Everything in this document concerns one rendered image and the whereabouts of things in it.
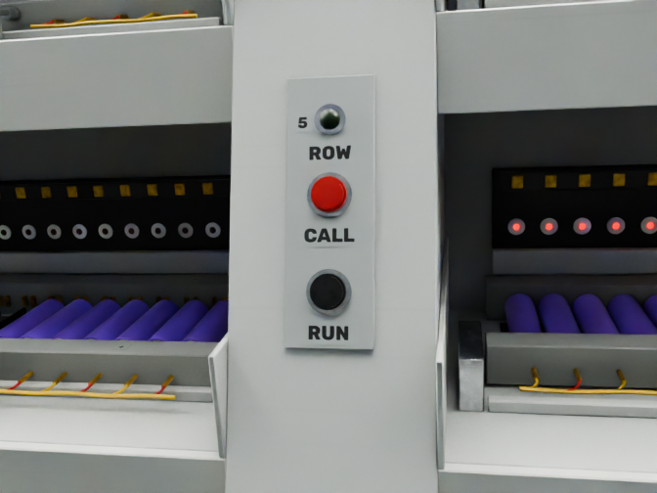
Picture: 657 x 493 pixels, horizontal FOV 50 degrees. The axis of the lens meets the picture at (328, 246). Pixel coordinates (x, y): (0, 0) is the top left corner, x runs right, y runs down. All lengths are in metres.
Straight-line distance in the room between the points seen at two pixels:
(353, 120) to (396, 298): 0.08
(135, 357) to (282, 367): 0.10
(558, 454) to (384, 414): 0.08
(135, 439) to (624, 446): 0.22
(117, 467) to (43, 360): 0.09
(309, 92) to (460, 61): 0.07
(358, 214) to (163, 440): 0.14
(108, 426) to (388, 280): 0.16
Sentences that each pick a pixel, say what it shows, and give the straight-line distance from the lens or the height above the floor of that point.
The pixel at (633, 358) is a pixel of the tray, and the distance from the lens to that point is 0.38.
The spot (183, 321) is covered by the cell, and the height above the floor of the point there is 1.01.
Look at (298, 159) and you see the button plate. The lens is 0.32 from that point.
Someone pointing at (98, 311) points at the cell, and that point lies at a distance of 0.48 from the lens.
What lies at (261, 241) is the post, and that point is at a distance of 0.32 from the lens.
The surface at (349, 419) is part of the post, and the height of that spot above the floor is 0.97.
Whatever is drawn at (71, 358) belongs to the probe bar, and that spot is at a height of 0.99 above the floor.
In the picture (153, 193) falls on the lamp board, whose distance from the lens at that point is 0.51.
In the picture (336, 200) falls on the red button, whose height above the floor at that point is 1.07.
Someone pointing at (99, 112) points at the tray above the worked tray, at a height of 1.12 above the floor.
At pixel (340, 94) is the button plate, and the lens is 0.32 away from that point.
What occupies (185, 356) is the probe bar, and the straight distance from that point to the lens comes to 0.38.
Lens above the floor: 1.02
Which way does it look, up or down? 4 degrees up
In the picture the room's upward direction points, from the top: straight up
